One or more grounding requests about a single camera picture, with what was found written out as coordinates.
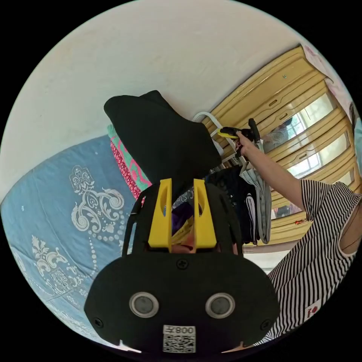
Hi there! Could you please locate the bed with blue printed sheet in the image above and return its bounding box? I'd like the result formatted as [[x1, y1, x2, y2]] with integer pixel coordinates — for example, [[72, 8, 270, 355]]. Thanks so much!
[[0, 133, 142, 344]]

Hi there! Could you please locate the white clothes rack with clothes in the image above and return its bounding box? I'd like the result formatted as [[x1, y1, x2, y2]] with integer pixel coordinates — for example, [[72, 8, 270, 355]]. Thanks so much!
[[193, 111, 273, 245]]

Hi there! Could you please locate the yellow cupboard with mirrors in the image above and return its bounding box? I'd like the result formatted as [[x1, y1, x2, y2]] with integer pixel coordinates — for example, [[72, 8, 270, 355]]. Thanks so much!
[[201, 45, 362, 247]]

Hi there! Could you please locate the pink floral curtain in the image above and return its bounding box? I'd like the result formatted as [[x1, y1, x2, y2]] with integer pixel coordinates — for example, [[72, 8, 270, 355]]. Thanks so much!
[[302, 44, 356, 121]]

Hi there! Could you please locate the black pillow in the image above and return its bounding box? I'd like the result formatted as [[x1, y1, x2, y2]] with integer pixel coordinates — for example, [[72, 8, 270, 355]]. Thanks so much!
[[103, 90, 222, 196]]

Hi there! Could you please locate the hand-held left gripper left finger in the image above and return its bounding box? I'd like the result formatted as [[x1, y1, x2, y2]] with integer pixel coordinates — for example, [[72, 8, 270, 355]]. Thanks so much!
[[148, 178, 172, 253]]

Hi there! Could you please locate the pink green folded blanket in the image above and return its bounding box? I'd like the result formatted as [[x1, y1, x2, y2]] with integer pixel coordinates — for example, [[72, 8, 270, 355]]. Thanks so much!
[[106, 124, 155, 206]]

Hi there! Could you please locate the pile of clothes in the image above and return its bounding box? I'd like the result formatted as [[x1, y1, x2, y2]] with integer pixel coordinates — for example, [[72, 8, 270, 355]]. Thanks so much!
[[170, 184, 198, 254]]

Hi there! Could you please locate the person's right hand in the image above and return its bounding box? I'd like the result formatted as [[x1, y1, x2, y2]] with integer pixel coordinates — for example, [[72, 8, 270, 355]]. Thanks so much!
[[237, 133, 257, 158]]

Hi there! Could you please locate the person's body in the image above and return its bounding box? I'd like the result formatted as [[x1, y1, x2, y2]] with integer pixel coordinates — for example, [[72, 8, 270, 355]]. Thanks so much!
[[253, 101, 362, 347]]

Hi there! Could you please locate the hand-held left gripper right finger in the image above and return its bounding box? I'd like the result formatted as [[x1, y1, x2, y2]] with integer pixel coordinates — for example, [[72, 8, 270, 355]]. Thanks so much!
[[193, 178, 218, 253]]

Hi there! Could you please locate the person's right forearm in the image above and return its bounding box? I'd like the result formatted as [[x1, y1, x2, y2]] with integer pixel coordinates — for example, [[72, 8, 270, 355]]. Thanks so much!
[[246, 143, 307, 211]]

